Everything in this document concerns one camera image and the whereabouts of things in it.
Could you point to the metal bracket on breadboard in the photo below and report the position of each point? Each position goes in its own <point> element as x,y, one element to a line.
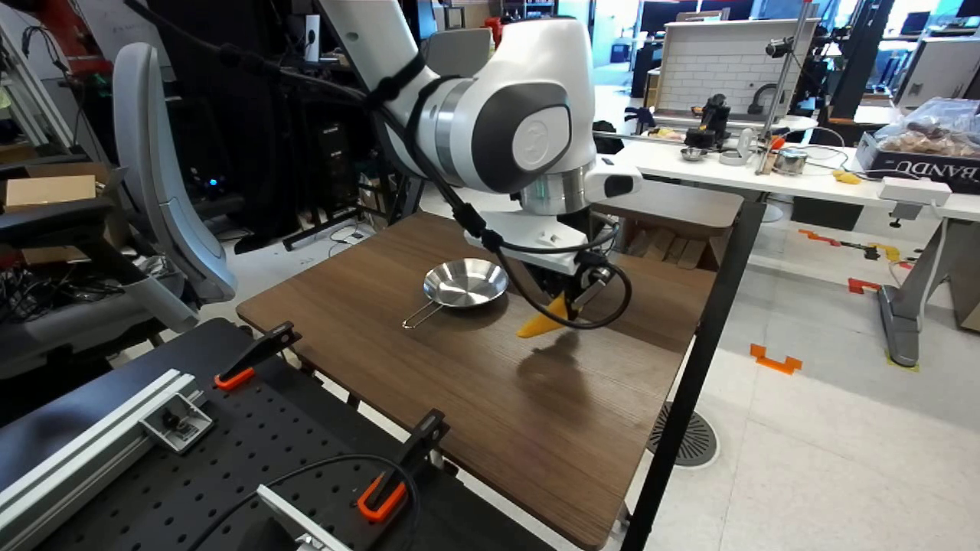
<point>179,423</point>

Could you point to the orange carrot plushie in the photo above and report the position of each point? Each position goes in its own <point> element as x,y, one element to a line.
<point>549,319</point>

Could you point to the black clamp orange handle near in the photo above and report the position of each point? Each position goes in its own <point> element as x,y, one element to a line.
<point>379,500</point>

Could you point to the aluminium extrusion rail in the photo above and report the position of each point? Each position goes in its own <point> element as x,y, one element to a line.
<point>52,490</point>

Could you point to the silver metal pan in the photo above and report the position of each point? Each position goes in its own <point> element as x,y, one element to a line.
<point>457,287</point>

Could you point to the black clamp orange handle far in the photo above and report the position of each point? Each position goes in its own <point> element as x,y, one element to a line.
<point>246,363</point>

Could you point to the black clamp orange handle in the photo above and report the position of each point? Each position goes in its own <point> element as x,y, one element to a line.
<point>379,500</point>
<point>246,363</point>

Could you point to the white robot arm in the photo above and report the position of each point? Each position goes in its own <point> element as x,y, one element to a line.
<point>509,144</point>

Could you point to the white workbench table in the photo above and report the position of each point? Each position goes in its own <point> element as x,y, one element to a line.
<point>814,179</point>

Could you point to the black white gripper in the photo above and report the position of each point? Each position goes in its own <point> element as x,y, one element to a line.
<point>573,276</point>

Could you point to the black perforated breadboard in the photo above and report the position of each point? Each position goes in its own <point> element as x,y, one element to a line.
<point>279,468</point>

